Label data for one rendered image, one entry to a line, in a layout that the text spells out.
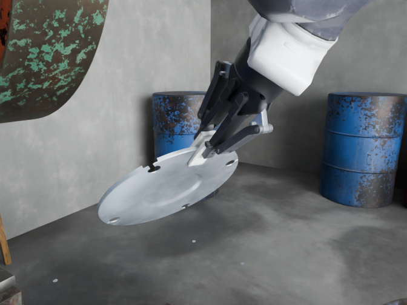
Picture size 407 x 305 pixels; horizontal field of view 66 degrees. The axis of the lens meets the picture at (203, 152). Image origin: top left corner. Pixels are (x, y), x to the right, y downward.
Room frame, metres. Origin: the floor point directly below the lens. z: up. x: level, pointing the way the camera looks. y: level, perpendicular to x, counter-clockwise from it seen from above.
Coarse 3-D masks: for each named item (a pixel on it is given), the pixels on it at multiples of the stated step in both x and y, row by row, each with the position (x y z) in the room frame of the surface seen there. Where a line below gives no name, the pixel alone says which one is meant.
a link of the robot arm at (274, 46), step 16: (256, 16) 0.38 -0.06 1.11; (256, 32) 0.35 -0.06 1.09; (272, 32) 0.33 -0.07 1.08; (288, 32) 0.33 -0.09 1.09; (304, 32) 0.33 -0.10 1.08; (256, 48) 0.31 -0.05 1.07; (272, 48) 0.31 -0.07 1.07; (288, 48) 0.32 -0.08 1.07; (304, 48) 0.33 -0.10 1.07; (320, 48) 0.34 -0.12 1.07; (256, 64) 0.31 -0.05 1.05; (272, 64) 0.31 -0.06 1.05; (288, 64) 0.31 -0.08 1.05; (304, 64) 0.32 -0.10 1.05; (272, 80) 0.31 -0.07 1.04; (288, 80) 0.31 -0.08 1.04; (304, 80) 0.31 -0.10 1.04
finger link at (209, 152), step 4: (208, 148) 0.48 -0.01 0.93; (212, 148) 0.47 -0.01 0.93; (204, 152) 0.49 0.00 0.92; (208, 152) 0.48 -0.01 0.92; (212, 152) 0.48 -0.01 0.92; (224, 152) 0.45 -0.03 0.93; (228, 152) 0.46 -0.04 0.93; (204, 156) 0.49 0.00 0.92; (208, 156) 0.48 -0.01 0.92; (212, 156) 0.49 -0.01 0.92
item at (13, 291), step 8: (0, 272) 0.57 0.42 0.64; (8, 272) 0.57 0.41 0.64; (0, 280) 0.54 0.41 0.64; (8, 280) 0.55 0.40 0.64; (0, 288) 0.54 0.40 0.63; (8, 288) 0.55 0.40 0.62; (16, 288) 0.55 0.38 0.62; (0, 296) 0.53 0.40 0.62; (8, 296) 0.53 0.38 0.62; (16, 296) 0.53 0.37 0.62; (0, 304) 0.51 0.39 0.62; (8, 304) 0.52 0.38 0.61; (16, 304) 0.53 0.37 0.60
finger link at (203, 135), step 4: (200, 132) 0.48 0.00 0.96; (204, 132) 0.48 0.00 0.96; (208, 132) 0.49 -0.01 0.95; (212, 132) 0.49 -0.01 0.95; (200, 136) 0.48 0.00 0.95; (204, 136) 0.48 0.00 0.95; (208, 136) 0.49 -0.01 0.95; (196, 140) 0.49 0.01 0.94; (200, 140) 0.49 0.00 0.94; (192, 144) 0.50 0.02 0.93; (196, 144) 0.49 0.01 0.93; (200, 144) 0.50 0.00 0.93
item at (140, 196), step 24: (144, 168) 0.46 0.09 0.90; (168, 168) 0.50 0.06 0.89; (192, 168) 0.54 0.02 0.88; (216, 168) 0.59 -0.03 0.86; (120, 192) 0.49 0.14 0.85; (144, 192) 0.53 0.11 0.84; (168, 192) 0.59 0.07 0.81; (192, 192) 0.63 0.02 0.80; (120, 216) 0.56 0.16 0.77; (144, 216) 0.62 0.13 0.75
